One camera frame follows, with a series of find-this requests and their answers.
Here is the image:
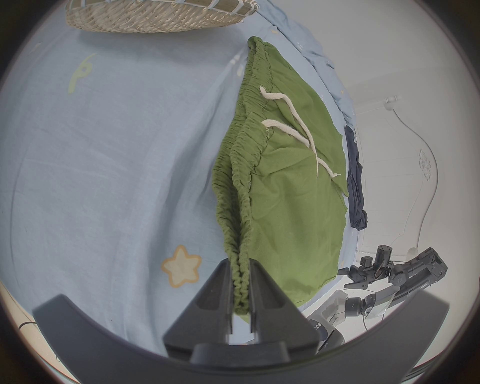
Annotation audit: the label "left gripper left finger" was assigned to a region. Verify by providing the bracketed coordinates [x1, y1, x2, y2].
[162, 259, 235, 356]

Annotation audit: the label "round woven basket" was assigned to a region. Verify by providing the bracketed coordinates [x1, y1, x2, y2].
[64, 0, 260, 34]

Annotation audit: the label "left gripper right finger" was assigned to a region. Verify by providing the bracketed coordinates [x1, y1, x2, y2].
[248, 259, 320, 350]

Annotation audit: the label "dark blue garment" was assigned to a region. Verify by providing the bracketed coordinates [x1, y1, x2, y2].
[343, 125, 369, 231]

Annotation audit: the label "green shorts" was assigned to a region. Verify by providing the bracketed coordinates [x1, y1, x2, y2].
[211, 35, 351, 325]

